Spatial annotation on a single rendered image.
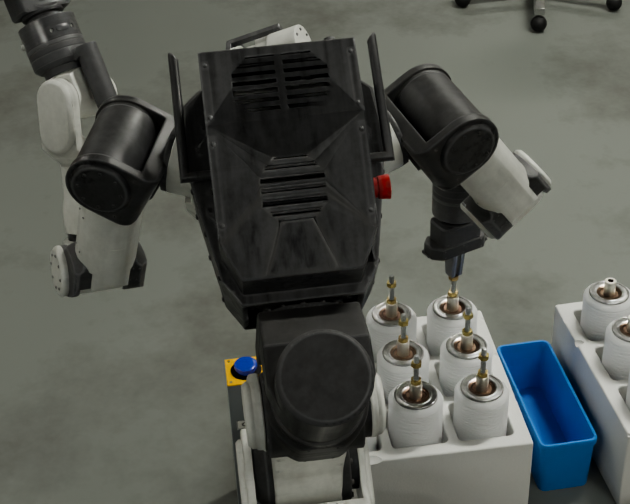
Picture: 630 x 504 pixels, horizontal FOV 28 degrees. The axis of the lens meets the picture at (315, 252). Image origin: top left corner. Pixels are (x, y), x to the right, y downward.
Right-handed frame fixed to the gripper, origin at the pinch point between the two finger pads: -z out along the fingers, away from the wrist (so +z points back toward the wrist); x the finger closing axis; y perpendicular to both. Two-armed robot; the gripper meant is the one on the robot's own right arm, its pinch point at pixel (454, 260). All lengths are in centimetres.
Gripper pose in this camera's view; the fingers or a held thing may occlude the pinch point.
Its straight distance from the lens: 234.6
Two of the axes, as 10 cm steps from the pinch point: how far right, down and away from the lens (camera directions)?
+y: 4.9, 4.8, -7.3
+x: -8.7, 3.0, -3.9
